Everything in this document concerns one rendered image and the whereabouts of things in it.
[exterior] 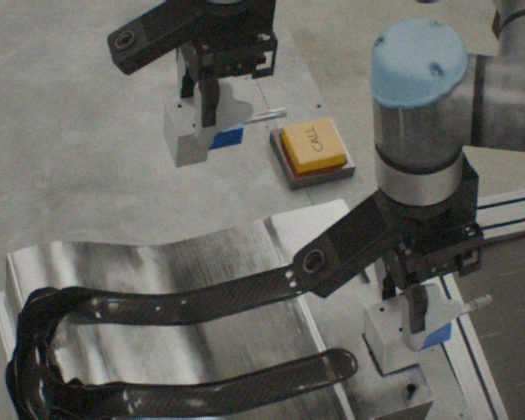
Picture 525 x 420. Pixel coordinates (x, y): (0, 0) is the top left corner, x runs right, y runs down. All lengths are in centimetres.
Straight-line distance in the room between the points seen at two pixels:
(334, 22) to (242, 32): 160
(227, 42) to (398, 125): 29
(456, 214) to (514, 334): 104
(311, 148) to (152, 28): 33
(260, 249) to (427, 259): 26
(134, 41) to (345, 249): 29
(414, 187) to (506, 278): 118
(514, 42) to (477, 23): 191
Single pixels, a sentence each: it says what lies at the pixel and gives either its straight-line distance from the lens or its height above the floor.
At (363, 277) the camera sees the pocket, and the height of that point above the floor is 86.
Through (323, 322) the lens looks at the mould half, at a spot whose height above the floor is 89.
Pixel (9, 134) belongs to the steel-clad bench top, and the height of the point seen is 80.
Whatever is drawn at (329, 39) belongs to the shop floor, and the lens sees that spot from 272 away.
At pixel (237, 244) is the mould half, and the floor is 89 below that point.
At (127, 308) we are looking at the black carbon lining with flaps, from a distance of 119.
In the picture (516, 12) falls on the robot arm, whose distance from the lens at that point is 98.
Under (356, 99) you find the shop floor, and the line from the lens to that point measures 261.
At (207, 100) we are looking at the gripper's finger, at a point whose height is 104.
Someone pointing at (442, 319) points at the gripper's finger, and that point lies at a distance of 113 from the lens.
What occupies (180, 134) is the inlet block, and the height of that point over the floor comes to 96.
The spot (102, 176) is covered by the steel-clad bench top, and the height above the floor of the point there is 80.
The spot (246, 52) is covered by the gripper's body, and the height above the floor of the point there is 108.
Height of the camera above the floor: 192
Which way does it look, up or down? 54 degrees down
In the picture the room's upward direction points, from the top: 8 degrees clockwise
